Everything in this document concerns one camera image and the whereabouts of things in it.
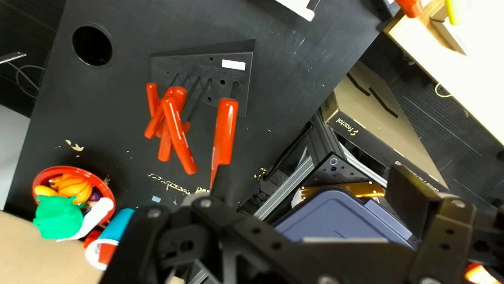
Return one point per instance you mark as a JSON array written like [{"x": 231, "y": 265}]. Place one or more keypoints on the large cardboard sheet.
[{"x": 32, "y": 257}]

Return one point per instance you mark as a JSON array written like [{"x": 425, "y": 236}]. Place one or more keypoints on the yellow toy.
[{"x": 45, "y": 189}]

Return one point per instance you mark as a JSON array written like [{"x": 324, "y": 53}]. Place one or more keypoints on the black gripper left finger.
[{"x": 174, "y": 246}]

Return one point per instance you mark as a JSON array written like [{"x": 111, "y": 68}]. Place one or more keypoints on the green toy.
[{"x": 56, "y": 217}]

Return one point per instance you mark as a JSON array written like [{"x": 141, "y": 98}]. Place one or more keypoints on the blue storage bin lid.
[{"x": 341, "y": 217}]

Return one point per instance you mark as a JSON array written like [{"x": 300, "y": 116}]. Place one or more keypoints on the orange toy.
[{"x": 73, "y": 187}]

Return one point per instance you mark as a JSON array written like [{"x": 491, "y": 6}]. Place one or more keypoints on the aluminium frame rail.
[{"x": 284, "y": 186}]

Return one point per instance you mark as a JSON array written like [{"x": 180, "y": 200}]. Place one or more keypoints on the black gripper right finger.
[{"x": 420, "y": 210}]

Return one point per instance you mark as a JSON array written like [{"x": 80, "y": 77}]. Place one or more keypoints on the white toy piece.
[{"x": 97, "y": 213}]

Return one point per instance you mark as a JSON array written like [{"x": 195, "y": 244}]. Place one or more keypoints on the red bowl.
[{"x": 73, "y": 172}]

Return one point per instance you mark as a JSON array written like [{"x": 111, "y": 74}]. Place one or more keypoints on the black gold Fractal box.
[{"x": 379, "y": 126}]

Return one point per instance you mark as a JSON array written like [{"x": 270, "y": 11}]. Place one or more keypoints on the black stand with white label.
[{"x": 231, "y": 79}]

